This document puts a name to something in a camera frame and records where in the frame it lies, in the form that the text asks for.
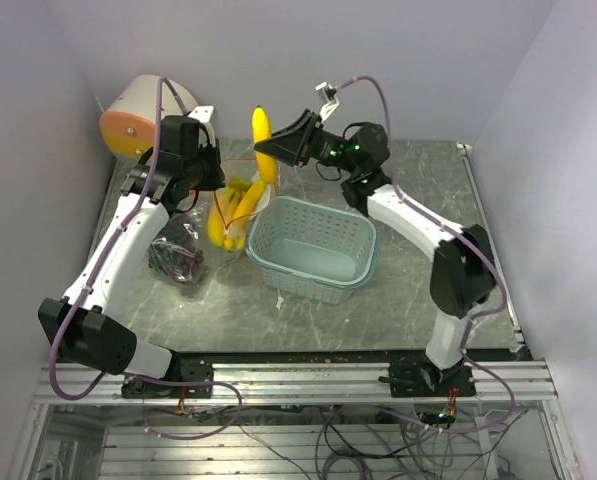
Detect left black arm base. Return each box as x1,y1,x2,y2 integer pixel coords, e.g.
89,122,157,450
121,353,214,400

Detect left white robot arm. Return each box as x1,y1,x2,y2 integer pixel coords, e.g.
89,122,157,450
38,106,224,397

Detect clear zip bag orange zipper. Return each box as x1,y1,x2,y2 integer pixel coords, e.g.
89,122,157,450
147,209,210,287

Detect light blue plastic basket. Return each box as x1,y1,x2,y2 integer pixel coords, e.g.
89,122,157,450
245,196,379,305

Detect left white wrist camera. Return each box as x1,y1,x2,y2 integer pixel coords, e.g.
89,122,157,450
187,105,215,124

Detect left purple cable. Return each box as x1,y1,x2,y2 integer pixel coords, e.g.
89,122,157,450
47,77,189,400

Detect aluminium frame rail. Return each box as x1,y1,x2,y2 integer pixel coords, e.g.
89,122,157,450
32,361,558,406

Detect white cylinder orange lid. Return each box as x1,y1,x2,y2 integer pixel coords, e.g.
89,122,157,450
99,74,199,164

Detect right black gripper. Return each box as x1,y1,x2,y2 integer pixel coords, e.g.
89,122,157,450
254,110,359,175

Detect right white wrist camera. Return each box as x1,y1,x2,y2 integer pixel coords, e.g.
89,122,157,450
315,82,340,122

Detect loose wires below table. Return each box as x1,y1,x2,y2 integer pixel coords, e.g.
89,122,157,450
142,384,529,480

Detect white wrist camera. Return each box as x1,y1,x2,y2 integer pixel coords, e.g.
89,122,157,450
187,105,215,124
315,82,340,122

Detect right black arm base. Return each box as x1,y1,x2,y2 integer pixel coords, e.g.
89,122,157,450
378,356,476,398

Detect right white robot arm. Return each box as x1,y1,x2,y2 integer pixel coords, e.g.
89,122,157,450
251,107,496,396

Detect yellow banana bunch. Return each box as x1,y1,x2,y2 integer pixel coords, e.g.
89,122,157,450
207,177,267,251

